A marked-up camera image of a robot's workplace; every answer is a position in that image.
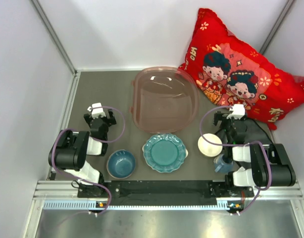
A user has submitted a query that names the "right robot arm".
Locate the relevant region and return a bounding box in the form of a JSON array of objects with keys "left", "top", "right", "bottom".
[{"left": 213, "top": 112, "right": 296, "bottom": 196}]

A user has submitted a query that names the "dark blue ceramic bowl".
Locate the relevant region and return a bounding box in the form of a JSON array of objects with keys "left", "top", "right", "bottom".
[{"left": 106, "top": 150, "right": 136, "bottom": 179}]

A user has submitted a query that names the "pink translucent plastic bin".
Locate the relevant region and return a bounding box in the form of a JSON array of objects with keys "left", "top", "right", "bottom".
[{"left": 130, "top": 66, "right": 199, "bottom": 133}]

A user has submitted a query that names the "dark grey cloth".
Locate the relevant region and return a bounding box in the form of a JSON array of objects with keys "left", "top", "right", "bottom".
[{"left": 214, "top": 118, "right": 272, "bottom": 147}]

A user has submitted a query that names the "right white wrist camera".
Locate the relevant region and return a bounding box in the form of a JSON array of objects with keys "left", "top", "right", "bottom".
[{"left": 227, "top": 104, "right": 246, "bottom": 119}]

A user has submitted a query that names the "teal scalloped ceramic plate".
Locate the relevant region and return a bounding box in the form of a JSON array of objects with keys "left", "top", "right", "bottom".
[{"left": 143, "top": 133, "right": 187, "bottom": 174}]

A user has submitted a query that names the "left aluminium corner post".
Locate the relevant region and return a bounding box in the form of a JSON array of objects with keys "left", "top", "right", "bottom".
[{"left": 29, "top": 0, "right": 77, "bottom": 75}]

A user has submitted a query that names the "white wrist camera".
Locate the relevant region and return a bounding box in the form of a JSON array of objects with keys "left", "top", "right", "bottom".
[
  {"left": 87, "top": 103, "right": 106, "bottom": 119},
  {"left": 227, "top": 104, "right": 246, "bottom": 119}
]

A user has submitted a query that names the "aluminium front frame rail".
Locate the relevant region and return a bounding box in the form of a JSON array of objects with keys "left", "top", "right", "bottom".
[{"left": 33, "top": 180, "right": 303, "bottom": 213}]

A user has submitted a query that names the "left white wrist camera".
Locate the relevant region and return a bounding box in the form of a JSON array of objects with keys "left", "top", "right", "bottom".
[{"left": 87, "top": 103, "right": 106, "bottom": 119}]

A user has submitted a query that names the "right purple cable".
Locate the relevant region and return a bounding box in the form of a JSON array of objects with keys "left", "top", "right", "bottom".
[{"left": 199, "top": 106, "right": 269, "bottom": 214}]

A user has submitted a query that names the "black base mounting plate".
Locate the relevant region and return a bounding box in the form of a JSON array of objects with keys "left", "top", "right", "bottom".
[{"left": 77, "top": 179, "right": 255, "bottom": 206}]

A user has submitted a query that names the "aluminium corner post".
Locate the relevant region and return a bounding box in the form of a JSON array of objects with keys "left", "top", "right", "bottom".
[
  {"left": 29, "top": 0, "right": 77, "bottom": 75},
  {"left": 259, "top": 0, "right": 296, "bottom": 55}
]

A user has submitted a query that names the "red cartoon print pillow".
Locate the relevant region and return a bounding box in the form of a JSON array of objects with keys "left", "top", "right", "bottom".
[{"left": 180, "top": 8, "right": 304, "bottom": 130}]

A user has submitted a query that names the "white ceramic bowl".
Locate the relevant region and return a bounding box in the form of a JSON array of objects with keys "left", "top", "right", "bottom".
[{"left": 198, "top": 133, "right": 223, "bottom": 157}]

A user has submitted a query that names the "blue speckled ceramic cup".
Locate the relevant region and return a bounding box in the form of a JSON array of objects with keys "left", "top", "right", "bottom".
[{"left": 213, "top": 154, "right": 234, "bottom": 174}]

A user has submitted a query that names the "right aluminium corner post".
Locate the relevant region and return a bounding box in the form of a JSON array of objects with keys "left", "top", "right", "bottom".
[{"left": 259, "top": 0, "right": 296, "bottom": 55}]

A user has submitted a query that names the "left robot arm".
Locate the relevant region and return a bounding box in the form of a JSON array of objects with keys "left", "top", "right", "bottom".
[{"left": 48, "top": 109, "right": 117, "bottom": 197}]

